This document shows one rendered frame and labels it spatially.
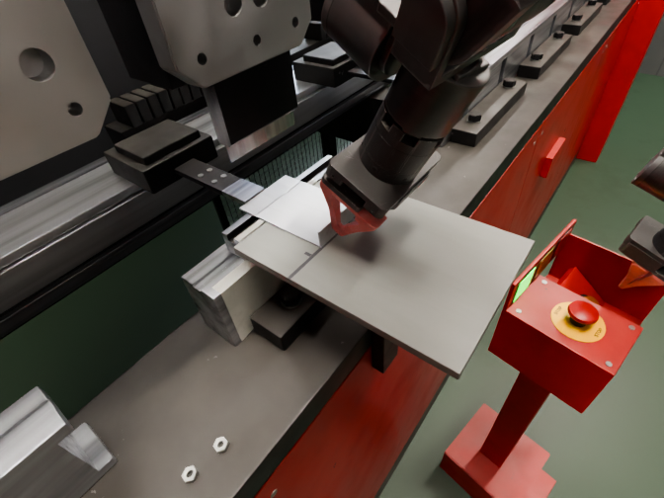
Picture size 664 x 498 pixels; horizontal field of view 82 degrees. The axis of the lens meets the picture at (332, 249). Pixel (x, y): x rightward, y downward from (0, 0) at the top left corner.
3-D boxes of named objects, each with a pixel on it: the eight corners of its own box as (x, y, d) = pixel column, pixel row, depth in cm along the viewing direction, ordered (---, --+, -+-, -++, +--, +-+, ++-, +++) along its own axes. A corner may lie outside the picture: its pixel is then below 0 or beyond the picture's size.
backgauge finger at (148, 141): (222, 232, 46) (210, 199, 43) (114, 174, 59) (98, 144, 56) (289, 184, 53) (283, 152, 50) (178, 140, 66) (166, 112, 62)
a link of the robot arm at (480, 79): (468, 82, 23) (515, 61, 26) (392, 9, 24) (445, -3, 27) (414, 159, 28) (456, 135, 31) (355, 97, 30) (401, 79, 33)
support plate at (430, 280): (457, 380, 30) (459, 374, 29) (235, 253, 43) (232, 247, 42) (533, 247, 40) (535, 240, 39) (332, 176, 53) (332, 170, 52)
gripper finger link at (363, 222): (300, 221, 40) (325, 164, 32) (341, 188, 44) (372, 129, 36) (348, 265, 40) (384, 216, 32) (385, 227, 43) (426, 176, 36)
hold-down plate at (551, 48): (538, 79, 98) (540, 67, 96) (516, 76, 101) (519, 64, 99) (569, 44, 115) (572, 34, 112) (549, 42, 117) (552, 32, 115)
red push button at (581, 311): (584, 340, 55) (594, 325, 53) (556, 324, 58) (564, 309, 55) (596, 323, 57) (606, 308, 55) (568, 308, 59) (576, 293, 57)
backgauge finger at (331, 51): (400, 102, 69) (401, 73, 66) (294, 80, 82) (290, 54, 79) (431, 79, 76) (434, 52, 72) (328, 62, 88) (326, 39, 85)
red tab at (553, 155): (545, 178, 122) (552, 158, 117) (539, 176, 123) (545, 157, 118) (559, 157, 130) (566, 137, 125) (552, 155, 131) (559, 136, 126)
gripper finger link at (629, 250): (602, 254, 63) (645, 217, 55) (644, 284, 60) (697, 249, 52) (583, 277, 60) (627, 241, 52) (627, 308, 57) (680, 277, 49)
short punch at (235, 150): (237, 165, 39) (208, 68, 33) (224, 160, 40) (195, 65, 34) (300, 125, 45) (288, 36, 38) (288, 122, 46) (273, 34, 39)
